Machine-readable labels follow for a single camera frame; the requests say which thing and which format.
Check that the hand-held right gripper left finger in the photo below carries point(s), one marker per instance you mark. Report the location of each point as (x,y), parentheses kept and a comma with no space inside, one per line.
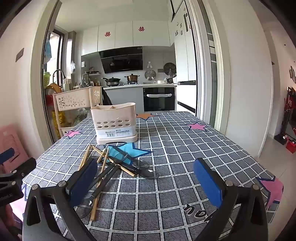
(83,183)

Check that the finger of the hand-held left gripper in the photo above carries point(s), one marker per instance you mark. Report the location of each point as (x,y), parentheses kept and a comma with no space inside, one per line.
(24,168)
(7,154)

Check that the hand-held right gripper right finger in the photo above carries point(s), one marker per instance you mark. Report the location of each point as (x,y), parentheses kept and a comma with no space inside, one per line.
(208,185)

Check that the dark translucent plastic spoon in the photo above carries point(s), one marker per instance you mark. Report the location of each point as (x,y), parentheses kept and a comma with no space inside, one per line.
(149,175)
(141,164)
(101,185)
(107,173)

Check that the wooden chopstick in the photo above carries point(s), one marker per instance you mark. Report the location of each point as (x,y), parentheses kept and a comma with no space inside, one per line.
(94,208)
(120,166)
(84,157)
(100,157)

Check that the beige plastic utensil holder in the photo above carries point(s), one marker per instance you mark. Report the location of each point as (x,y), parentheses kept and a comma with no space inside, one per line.
(113,122)

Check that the pink plastic chair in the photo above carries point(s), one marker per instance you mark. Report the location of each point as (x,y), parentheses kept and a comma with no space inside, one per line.
(11,139)

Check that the grey checked star tablecloth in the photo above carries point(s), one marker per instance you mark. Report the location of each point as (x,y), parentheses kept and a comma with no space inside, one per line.
(173,150)

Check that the beige plastic storage cart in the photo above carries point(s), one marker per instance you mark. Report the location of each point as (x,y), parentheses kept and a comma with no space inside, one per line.
(69,99)

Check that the black hanging bag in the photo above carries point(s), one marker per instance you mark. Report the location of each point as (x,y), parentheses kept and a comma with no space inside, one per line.
(106,98)

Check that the red box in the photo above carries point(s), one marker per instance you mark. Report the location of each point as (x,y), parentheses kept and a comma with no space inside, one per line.
(291,146)

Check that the kitchen faucet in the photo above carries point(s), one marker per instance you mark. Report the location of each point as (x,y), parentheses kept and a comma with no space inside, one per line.
(59,74)

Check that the black built-in oven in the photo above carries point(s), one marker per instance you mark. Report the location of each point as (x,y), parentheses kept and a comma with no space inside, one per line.
(159,102)

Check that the black wok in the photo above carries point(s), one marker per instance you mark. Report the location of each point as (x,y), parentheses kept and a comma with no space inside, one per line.
(111,80)

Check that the black floor stand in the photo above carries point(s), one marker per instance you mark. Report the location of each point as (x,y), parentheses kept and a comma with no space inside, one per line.
(286,111)

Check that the white hanging plastic bag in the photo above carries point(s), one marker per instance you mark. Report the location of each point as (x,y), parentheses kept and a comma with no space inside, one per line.
(73,66)

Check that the grey kitchen countertop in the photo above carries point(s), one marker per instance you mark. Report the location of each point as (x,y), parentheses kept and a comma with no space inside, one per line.
(138,85)

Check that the blue hanging cloth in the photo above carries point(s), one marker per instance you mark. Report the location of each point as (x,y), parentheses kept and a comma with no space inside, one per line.
(48,48)

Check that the copper pot with lid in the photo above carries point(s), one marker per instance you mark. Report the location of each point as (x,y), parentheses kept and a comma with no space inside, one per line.
(132,77)

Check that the silver round steamer rack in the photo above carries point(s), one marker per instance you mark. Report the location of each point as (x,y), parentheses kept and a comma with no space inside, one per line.
(150,75)

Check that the white refrigerator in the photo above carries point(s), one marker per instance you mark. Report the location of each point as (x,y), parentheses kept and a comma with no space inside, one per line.
(185,58)

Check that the black range hood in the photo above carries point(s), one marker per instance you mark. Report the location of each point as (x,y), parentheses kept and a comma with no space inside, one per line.
(122,59)

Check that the white upper kitchen cabinets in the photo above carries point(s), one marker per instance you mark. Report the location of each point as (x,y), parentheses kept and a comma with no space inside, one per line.
(127,34)

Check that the grey wall switch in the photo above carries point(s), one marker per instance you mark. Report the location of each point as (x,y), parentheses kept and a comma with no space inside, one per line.
(19,54)

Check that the sliding glass door frame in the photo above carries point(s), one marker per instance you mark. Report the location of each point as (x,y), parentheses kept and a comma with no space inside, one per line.
(212,69)

